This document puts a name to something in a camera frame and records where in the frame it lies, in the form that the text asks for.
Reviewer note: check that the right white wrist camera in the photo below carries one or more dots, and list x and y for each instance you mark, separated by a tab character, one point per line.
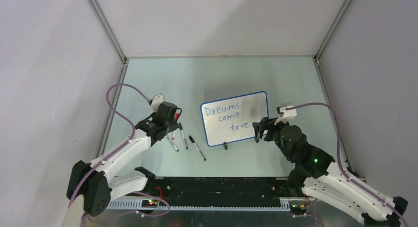
286	113

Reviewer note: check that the green whiteboard marker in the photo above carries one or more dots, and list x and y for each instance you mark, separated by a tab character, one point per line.
172	143

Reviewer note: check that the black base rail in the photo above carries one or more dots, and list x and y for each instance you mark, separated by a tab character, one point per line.
228	192

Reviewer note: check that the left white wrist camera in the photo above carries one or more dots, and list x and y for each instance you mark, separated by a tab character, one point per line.
156	101

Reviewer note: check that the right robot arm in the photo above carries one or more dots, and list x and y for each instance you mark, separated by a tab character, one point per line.
317	174

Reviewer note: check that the blue framed whiteboard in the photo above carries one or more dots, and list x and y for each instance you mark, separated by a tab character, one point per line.
230	120

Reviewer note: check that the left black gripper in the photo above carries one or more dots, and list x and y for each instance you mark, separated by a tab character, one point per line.
174	125

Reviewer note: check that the black whiteboard marker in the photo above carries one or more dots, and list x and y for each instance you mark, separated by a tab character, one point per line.
197	148

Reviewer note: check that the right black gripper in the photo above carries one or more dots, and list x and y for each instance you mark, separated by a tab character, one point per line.
265	124

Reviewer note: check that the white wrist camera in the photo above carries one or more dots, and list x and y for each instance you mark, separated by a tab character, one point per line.
286	113
156	101

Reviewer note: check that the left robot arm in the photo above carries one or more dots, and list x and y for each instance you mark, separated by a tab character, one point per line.
98	182

